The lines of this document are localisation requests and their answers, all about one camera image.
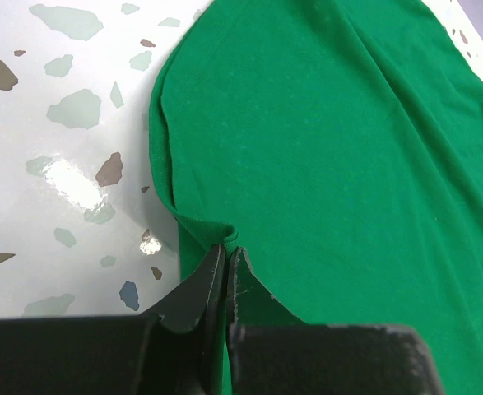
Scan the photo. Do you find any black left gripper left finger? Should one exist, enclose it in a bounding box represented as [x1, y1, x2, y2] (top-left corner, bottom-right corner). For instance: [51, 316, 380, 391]
[0, 244, 226, 394]

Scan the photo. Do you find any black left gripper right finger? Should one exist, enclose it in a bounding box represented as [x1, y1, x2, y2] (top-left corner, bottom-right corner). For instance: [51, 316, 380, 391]
[226, 248, 444, 395]

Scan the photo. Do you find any green t-shirt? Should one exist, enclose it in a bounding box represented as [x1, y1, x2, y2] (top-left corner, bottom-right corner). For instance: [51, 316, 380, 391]
[150, 1, 483, 394]

